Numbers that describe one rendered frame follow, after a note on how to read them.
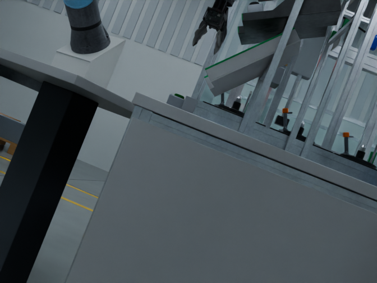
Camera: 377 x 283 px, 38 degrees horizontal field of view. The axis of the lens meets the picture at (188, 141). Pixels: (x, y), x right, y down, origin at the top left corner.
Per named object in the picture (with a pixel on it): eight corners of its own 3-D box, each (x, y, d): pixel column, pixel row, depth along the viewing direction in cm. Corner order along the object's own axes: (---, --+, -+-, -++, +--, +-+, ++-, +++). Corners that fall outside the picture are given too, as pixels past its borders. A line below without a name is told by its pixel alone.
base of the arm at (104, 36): (63, 47, 208) (56, 23, 202) (94, 32, 216) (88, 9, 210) (87, 58, 199) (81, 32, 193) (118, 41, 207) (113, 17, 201)
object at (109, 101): (-77, 30, 182) (-73, 22, 182) (85, 102, 261) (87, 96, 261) (73, 84, 148) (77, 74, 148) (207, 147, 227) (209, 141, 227)
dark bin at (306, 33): (238, 33, 173) (236, 11, 174) (240, 45, 186) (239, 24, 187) (328, 24, 168) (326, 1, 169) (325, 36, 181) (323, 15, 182)
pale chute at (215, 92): (209, 89, 172) (203, 76, 173) (214, 96, 185) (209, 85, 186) (291, 51, 169) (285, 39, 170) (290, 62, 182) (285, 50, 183)
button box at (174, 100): (163, 108, 203) (169, 92, 204) (166, 113, 224) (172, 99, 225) (180, 115, 203) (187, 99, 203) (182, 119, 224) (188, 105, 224)
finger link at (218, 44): (211, 50, 203) (212, 27, 204) (214, 55, 208) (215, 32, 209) (220, 50, 202) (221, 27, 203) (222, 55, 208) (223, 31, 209)
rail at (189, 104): (175, 122, 188) (187, 92, 188) (182, 135, 277) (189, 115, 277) (190, 127, 188) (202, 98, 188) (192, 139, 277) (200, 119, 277)
